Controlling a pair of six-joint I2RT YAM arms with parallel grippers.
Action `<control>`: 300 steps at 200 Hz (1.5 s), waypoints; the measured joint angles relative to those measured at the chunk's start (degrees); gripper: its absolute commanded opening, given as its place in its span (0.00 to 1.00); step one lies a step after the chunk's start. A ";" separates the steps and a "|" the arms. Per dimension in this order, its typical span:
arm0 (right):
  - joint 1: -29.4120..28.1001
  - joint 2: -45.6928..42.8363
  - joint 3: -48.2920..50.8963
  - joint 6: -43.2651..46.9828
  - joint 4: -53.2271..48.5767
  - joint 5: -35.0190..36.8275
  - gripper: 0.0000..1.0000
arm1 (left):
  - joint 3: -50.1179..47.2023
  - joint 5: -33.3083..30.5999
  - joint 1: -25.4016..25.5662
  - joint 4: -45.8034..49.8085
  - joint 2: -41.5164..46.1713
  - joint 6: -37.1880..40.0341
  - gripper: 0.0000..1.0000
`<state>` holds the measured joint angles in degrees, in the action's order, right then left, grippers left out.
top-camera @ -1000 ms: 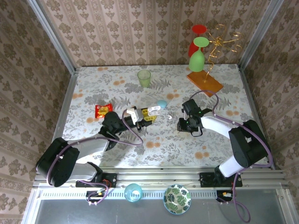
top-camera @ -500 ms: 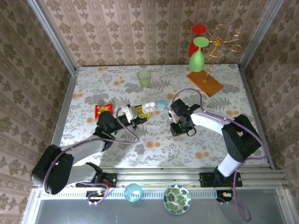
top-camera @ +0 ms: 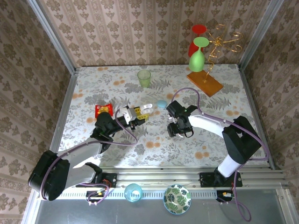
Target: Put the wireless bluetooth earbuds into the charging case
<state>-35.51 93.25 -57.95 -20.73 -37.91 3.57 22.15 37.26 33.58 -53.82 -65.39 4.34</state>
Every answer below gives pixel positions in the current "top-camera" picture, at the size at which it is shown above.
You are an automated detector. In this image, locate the red snack packet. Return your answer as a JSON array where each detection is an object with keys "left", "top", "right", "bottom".
[{"left": 94, "top": 104, "right": 114, "bottom": 119}]

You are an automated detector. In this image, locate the green translucent plastic cup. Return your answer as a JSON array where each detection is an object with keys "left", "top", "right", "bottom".
[{"left": 137, "top": 69, "right": 152, "bottom": 88}]

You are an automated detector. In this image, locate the orange wooden rack base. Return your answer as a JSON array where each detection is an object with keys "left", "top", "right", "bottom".
[{"left": 186, "top": 70, "right": 224, "bottom": 98}]

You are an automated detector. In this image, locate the green plastic wine glass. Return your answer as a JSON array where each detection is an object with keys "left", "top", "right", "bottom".
[{"left": 188, "top": 36, "right": 210, "bottom": 72}]

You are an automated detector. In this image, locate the black lead with yellow plug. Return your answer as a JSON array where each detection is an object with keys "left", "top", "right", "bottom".
[
  {"left": 85, "top": 190, "right": 110, "bottom": 206},
  {"left": 216, "top": 190, "right": 234, "bottom": 203}
]

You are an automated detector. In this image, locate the blue translucent cup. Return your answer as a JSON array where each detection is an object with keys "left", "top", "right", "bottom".
[{"left": 124, "top": 183, "right": 143, "bottom": 203}]

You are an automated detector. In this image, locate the leaf pattern bowl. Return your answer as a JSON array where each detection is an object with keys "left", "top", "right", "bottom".
[{"left": 163, "top": 184, "right": 192, "bottom": 214}]

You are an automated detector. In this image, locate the red plastic wine glass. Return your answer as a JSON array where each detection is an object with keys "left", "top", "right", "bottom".
[{"left": 188, "top": 24, "right": 208, "bottom": 58}]

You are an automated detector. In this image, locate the aluminium table side rail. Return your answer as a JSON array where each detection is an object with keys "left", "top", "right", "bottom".
[
  {"left": 237, "top": 64, "right": 276, "bottom": 170},
  {"left": 50, "top": 70, "right": 79, "bottom": 154}
]

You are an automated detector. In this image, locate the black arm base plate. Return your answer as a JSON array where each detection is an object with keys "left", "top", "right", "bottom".
[
  {"left": 76, "top": 174, "right": 117, "bottom": 189},
  {"left": 199, "top": 172, "right": 243, "bottom": 188}
]

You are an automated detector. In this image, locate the white perforated cable tray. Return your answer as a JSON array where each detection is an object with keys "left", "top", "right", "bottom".
[{"left": 38, "top": 188, "right": 221, "bottom": 201}]

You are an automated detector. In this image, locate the gold wire glass rack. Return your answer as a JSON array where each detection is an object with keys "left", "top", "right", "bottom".
[{"left": 202, "top": 24, "right": 243, "bottom": 84}]

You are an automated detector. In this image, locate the aluminium frame post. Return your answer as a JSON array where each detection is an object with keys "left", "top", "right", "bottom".
[
  {"left": 27, "top": 0, "right": 78, "bottom": 75},
  {"left": 238, "top": 0, "right": 285, "bottom": 70}
]

